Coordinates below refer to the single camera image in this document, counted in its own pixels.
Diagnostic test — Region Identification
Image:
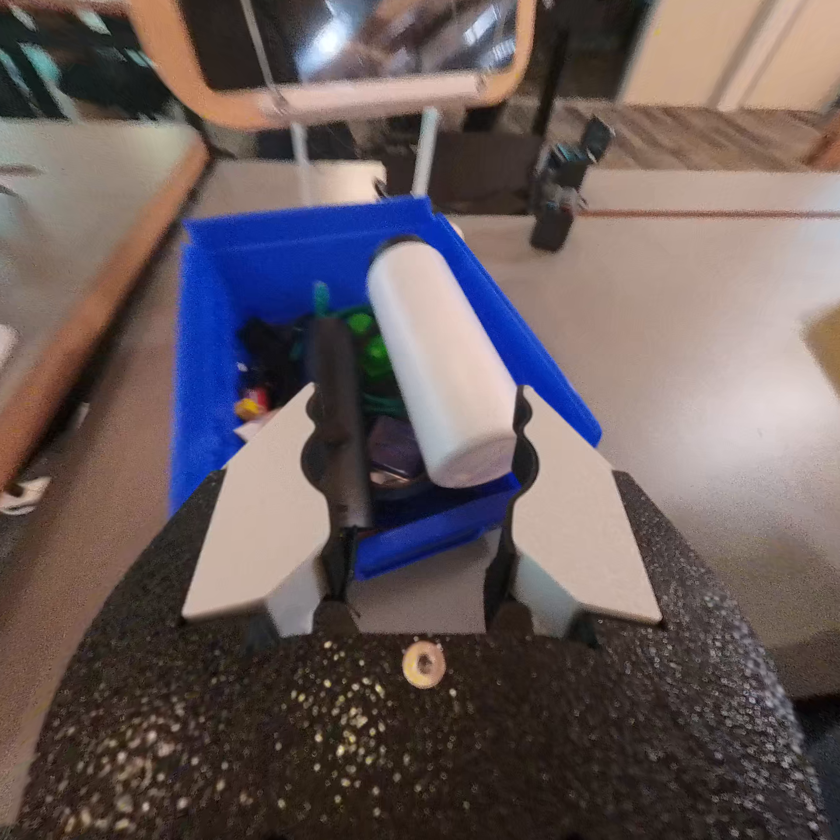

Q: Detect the purple pouch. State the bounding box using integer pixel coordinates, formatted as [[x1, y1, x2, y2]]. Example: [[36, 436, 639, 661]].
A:
[[367, 416, 431, 490]]

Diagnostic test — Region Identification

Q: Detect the black battery charger case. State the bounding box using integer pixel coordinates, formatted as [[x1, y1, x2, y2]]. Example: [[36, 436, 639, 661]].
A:
[[528, 115, 618, 253]]

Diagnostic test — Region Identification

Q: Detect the bright green plastic toy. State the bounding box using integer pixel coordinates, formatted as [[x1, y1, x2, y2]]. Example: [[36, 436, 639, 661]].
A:
[[343, 307, 391, 378]]

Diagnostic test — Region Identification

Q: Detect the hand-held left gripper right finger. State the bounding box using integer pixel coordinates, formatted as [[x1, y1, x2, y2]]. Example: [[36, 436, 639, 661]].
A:
[[484, 386, 662, 639]]

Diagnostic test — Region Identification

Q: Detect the white water bottle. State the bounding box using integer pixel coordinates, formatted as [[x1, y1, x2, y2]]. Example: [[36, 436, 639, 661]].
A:
[[366, 236, 519, 490]]

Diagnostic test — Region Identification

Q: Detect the wood edged table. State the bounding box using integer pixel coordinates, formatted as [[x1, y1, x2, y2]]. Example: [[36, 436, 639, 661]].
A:
[[0, 118, 212, 490]]

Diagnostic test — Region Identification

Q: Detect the blue storage bin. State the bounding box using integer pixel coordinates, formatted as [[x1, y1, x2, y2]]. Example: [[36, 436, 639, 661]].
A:
[[169, 196, 602, 581]]

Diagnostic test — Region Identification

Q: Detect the white shoe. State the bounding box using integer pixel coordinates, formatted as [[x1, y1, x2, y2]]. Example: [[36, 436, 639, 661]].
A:
[[0, 476, 52, 516]]

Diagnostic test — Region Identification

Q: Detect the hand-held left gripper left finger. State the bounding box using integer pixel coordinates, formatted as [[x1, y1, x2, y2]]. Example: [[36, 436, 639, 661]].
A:
[[182, 384, 358, 637]]

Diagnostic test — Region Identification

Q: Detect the green ethernet cable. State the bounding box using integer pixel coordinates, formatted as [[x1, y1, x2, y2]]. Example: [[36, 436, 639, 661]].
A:
[[289, 281, 411, 421]]

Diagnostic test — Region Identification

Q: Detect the black folding knife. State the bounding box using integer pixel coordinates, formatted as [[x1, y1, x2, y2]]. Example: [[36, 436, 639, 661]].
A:
[[314, 318, 374, 531]]

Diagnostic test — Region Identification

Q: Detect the white door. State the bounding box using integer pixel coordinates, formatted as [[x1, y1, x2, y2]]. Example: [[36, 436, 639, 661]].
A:
[[623, 0, 765, 109], [742, 0, 840, 112]]

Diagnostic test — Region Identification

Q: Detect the black cloth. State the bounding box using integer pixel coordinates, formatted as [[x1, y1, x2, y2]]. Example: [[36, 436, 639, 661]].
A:
[[239, 317, 316, 411]]

